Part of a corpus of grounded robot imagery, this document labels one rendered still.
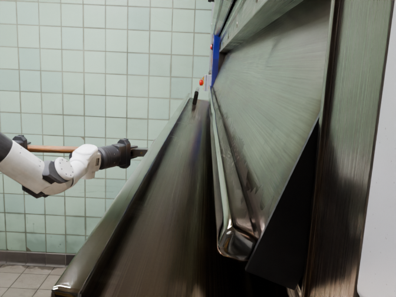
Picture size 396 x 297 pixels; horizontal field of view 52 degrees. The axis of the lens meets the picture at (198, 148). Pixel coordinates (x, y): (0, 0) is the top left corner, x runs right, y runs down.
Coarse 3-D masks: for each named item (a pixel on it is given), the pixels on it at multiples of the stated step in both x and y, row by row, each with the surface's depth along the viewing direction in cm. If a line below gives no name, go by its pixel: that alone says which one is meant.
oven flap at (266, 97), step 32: (320, 0) 34; (256, 32) 80; (288, 32) 43; (320, 32) 29; (224, 64) 172; (256, 64) 59; (288, 64) 36; (320, 64) 26; (224, 96) 97; (256, 96) 47; (288, 96) 31; (320, 96) 23; (224, 128) 63; (256, 128) 39; (288, 128) 27; (224, 160) 39; (256, 160) 33; (288, 160) 24; (224, 192) 29; (256, 192) 29; (224, 224) 24; (256, 224) 25
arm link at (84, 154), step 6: (84, 144) 152; (90, 144) 154; (78, 150) 145; (84, 150) 146; (90, 150) 147; (96, 150) 150; (72, 156) 144; (78, 156) 143; (84, 156) 144; (90, 156) 145; (84, 162) 143; (84, 174) 143
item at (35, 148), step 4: (28, 148) 170; (32, 148) 170; (36, 148) 170; (40, 148) 170; (44, 148) 170; (48, 148) 170; (52, 148) 170; (56, 148) 170; (60, 148) 170; (64, 148) 170; (68, 148) 170; (72, 148) 171; (76, 148) 171; (36, 152) 171; (40, 152) 171; (44, 152) 171; (48, 152) 171; (52, 152) 171; (56, 152) 171; (60, 152) 171; (64, 152) 171; (68, 152) 171
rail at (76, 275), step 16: (176, 112) 116; (160, 144) 68; (144, 160) 56; (144, 176) 49; (128, 192) 42; (112, 208) 37; (128, 208) 38; (112, 224) 34; (96, 240) 30; (112, 240) 31; (80, 256) 28; (96, 256) 28; (64, 272) 26; (80, 272) 26; (96, 272) 27; (64, 288) 24; (80, 288) 24
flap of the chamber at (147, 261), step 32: (192, 128) 105; (160, 160) 66; (192, 160) 70; (160, 192) 51; (192, 192) 53; (128, 224) 39; (160, 224) 41; (192, 224) 42; (128, 256) 33; (160, 256) 34; (192, 256) 35; (224, 256) 36; (96, 288) 28; (128, 288) 29; (160, 288) 30; (192, 288) 30; (224, 288) 31; (256, 288) 32
